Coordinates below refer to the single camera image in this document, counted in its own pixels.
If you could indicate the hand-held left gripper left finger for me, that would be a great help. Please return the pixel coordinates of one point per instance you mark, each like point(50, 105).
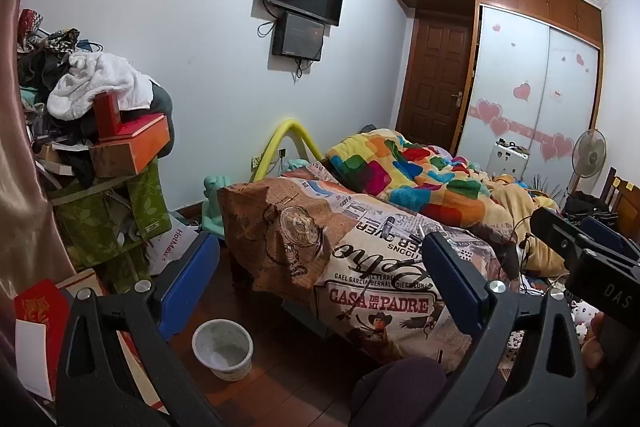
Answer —
point(192, 279)

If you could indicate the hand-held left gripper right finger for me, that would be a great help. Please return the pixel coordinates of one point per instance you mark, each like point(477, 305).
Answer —
point(452, 279)

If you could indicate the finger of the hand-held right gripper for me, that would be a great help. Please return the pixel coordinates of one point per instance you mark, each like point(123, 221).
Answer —
point(555, 232)
point(610, 232)

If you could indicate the white plastic waste bin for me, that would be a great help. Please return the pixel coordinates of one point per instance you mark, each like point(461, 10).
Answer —
point(222, 352)

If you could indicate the person's right hand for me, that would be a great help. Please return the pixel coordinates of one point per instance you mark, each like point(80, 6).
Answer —
point(594, 342)

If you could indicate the black bag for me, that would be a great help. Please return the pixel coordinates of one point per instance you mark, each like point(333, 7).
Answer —
point(587, 204)

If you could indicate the wooden chair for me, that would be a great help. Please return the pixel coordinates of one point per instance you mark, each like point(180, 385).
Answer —
point(625, 199)

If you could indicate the white plush toy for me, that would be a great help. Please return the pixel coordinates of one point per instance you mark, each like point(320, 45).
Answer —
point(581, 314)

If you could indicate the white plastic shopping bag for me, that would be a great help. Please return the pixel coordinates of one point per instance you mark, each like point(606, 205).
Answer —
point(170, 247)

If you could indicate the beige blanket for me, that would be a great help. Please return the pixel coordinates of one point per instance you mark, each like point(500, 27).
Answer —
point(520, 207)

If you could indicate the white standing fan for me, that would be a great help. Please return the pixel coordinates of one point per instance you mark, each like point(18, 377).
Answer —
point(590, 154)

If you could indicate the teal plastic toy chair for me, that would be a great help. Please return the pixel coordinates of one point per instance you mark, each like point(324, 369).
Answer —
point(215, 202)

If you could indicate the white storage box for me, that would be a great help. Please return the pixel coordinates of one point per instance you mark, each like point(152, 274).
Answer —
point(507, 162)

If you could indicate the newspaper print blanket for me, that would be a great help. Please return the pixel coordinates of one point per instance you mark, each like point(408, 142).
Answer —
point(360, 257)

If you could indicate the green leaf print bag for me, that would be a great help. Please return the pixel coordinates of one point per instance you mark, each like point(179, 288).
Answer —
point(100, 222)

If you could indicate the colourful patchwork blanket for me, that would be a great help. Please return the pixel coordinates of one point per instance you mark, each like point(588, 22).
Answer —
point(415, 177)

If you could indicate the dark purple cushion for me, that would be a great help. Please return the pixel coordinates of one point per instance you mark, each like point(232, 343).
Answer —
point(400, 389)

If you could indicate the orange box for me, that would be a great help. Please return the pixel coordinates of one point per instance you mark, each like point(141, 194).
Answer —
point(135, 142)

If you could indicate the red patterned paper bag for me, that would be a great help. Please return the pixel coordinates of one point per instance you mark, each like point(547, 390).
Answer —
point(42, 307)

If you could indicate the white sliding door wardrobe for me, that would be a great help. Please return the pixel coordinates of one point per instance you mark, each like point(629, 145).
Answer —
point(525, 82)

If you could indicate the yellow foam tube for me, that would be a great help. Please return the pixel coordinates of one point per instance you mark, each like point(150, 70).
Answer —
point(290, 129)

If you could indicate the red box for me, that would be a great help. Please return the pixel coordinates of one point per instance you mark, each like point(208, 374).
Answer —
point(107, 114)

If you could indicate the pink curtain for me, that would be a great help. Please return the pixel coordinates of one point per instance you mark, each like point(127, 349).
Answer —
point(20, 207)

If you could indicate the brown wooden door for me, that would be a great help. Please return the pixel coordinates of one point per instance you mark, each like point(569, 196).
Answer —
point(436, 77)

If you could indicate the white towel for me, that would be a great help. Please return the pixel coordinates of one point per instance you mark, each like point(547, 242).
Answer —
point(95, 79)

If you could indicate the pile of dark clothes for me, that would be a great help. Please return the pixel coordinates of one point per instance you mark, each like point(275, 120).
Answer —
point(37, 67)

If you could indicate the small black wall screen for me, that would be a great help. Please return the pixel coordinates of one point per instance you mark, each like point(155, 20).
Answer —
point(299, 38)

